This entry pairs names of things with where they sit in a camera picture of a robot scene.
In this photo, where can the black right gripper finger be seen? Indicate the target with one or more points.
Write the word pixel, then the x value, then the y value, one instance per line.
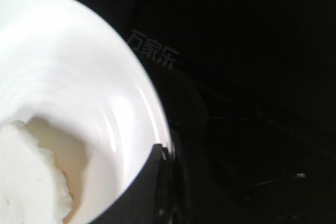
pixel 150 198

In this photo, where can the white ceramic plate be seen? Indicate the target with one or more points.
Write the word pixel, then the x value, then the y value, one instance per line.
pixel 62 62

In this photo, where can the fried egg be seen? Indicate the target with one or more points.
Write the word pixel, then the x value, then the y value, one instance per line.
pixel 42 170

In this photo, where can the black glass gas stove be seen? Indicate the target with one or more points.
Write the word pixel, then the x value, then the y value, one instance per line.
pixel 247 88

